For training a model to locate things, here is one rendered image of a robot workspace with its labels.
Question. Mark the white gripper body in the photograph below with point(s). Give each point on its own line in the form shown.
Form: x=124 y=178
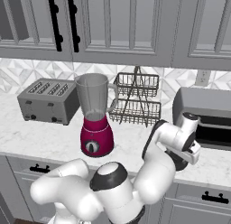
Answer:
x=186 y=156

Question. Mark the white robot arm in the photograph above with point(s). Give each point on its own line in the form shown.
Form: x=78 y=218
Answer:
x=120 y=191

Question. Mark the magenta blender with clear jar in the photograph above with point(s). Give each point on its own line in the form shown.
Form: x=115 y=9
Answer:
x=97 y=134

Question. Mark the grey drawer front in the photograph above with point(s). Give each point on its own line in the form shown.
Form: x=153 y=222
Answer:
x=192 y=193
x=21 y=166

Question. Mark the grey toaster oven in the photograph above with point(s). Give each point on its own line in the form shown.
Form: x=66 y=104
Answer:
x=207 y=113

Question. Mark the grey base cupboard door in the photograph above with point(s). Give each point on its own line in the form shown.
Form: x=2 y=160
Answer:
x=25 y=197
x=195 y=214

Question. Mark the grey four-slot toaster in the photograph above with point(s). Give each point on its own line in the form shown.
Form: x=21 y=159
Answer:
x=48 y=104

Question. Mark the white wall outlet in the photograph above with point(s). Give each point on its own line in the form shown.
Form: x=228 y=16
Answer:
x=203 y=77

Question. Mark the grey wall cupboard door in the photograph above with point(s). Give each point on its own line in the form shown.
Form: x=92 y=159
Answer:
x=204 y=29
x=33 y=26
x=123 y=26

